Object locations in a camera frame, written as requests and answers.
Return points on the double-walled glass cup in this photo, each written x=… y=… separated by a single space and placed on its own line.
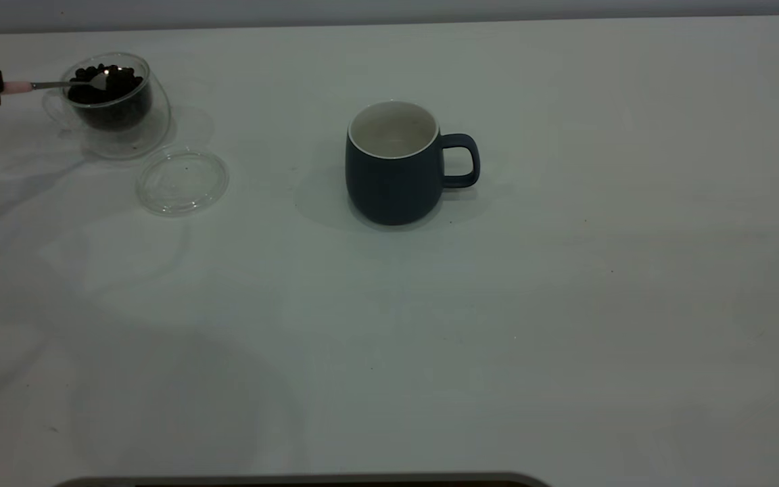
x=149 y=132

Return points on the dark grey ceramic mug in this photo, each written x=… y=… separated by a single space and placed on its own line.
x=389 y=189

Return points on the dark coffee beans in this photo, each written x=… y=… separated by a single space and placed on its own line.
x=115 y=111

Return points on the clear glass lid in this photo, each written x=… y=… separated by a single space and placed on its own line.
x=182 y=182

